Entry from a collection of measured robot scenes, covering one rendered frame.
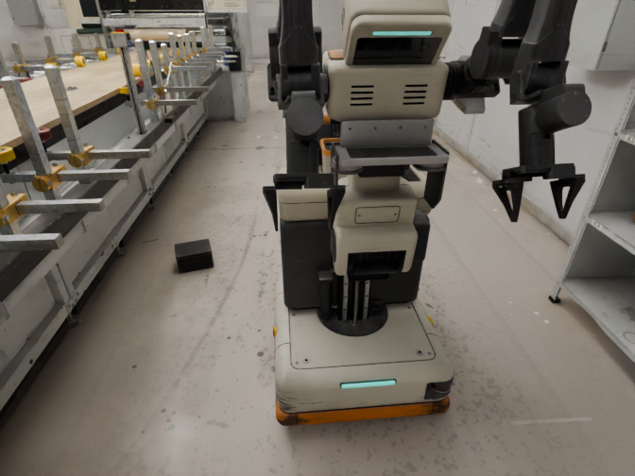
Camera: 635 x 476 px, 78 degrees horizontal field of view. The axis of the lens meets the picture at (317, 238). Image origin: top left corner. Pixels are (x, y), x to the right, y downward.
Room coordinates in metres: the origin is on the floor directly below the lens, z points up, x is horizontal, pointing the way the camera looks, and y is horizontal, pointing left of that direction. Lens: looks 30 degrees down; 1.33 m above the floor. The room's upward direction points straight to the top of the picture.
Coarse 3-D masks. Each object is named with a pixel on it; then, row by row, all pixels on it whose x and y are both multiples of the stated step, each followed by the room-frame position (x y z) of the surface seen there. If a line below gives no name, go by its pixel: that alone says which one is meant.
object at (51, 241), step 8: (0, 240) 0.82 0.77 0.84; (8, 240) 0.82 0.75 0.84; (16, 240) 0.82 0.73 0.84; (24, 240) 0.82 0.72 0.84; (32, 240) 0.82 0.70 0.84; (40, 240) 0.82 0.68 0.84; (48, 240) 0.82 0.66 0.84; (56, 240) 0.83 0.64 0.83; (0, 248) 0.82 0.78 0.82; (8, 248) 0.82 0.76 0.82; (16, 248) 0.82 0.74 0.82; (24, 248) 0.82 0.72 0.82; (32, 248) 0.82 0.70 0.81; (40, 248) 0.82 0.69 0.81; (48, 248) 0.82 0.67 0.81; (56, 248) 0.83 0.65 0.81
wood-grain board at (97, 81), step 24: (72, 72) 3.23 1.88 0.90; (96, 72) 3.23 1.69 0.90; (120, 72) 3.23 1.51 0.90; (0, 96) 2.27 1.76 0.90; (48, 96) 2.27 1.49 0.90; (72, 96) 2.27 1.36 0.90; (96, 96) 2.27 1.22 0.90; (0, 120) 1.75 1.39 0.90; (48, 120) 1.75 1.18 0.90; (0, 144) 1.39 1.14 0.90
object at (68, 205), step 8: (32, 200) 1.09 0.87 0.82; (40, 200) 1.09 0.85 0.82; (48, 200) 1.09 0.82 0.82; (56, 200) 1.09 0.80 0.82; (64, 200) 1.09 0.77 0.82; (72, 200) 1.09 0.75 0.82; (80, 200) 1.09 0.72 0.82; (88, 200) 1.09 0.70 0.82; (96, 200) 1.09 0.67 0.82; (24, 208) 1.06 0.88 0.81; (32, 208) 1.06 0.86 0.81; (40, 208) 1.06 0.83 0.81; (48, 208) 1.06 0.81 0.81; (56, 208) 1.07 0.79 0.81; (64, 208) 1.07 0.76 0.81; (72, 208) 1.07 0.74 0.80; (80, 208) 1.07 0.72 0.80; (88, 208) 1.07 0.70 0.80; (96, 208) 1.07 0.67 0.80
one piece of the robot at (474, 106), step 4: (460, 56) 1.05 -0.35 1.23; (464, 56) 1.05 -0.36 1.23; (468, 56) 1.05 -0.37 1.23; (468, 100) 0.98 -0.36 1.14; (472, 100) 0.98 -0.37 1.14; (476, 100) 0.98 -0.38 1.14; (480, 100) 0.98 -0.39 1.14; (484, 100) 0.98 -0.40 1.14; (468, 104) 0.97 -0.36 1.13; (472, 104) 0.98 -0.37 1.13; (476, 104) 0.98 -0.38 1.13; (480, 104) 0.98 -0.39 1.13; (484, 104) 0.98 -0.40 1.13; (464, 108) 0.98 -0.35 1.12; (468, 108) 0.97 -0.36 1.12; (472, 108) 0.97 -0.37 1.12; (476, 108) 0.97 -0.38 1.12; (480, 108) 0.97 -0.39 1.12; (484, 108) 0.97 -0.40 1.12; (464, 112) 0.97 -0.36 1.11; (468, 112) 0.97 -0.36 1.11; (472, 112) 0.97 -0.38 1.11; (476, 112) 0.97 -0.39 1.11; (480, 112) 0.97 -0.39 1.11
